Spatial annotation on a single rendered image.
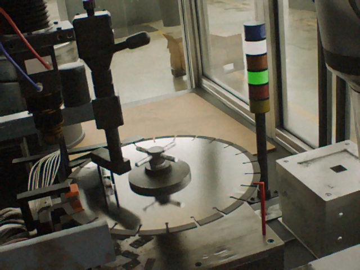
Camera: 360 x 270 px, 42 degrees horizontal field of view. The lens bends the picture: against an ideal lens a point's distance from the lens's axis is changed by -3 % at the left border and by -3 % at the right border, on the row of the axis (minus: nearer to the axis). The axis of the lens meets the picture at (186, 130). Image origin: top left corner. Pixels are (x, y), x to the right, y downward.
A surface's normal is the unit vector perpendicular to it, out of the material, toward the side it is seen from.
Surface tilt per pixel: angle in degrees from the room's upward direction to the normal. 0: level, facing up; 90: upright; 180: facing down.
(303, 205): 90
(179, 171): 5
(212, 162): 0
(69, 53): 90
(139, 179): 5
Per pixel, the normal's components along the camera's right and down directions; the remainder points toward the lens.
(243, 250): -0.11, -0.91
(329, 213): 0.33, 0.33
